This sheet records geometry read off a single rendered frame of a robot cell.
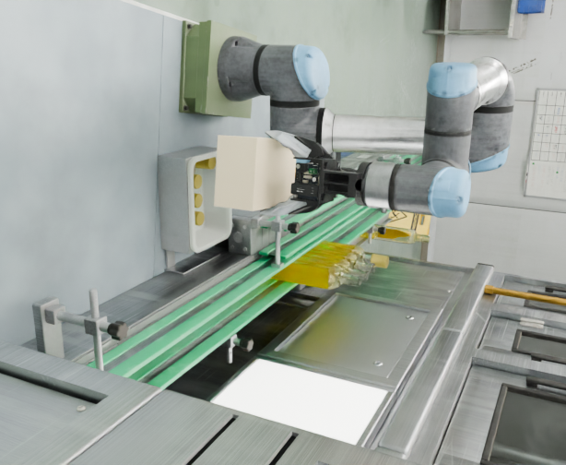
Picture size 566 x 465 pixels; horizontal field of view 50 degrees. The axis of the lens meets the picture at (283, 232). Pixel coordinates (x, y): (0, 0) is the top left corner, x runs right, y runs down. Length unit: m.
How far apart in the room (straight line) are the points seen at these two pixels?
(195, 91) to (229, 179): 0.45
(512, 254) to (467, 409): 6.27
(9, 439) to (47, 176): 0.62
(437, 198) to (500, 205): 6.58
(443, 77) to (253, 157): 0.32
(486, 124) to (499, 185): 6.09
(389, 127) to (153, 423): 0.95
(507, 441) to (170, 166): 0.90
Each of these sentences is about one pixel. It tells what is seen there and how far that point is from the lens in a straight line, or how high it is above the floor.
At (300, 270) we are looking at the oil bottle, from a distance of 1.60.
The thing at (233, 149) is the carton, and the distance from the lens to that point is 1.03.
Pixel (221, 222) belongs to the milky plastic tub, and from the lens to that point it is 1.54.
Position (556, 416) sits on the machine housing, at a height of 1.63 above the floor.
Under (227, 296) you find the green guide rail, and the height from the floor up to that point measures 0.94.
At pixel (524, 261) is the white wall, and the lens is 7.65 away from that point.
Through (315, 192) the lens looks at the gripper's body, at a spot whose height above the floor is 1.23.
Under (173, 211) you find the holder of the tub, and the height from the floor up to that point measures 0.79.
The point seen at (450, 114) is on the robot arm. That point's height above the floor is 1.41.
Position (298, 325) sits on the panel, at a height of 1.00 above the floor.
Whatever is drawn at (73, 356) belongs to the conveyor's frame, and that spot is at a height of 0.87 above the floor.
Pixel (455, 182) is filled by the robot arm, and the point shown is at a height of 1.44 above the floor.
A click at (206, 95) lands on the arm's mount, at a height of 0.83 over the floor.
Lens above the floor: 1.60
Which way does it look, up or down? 25 degrees down
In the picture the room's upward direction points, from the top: 98 degrees clockwise
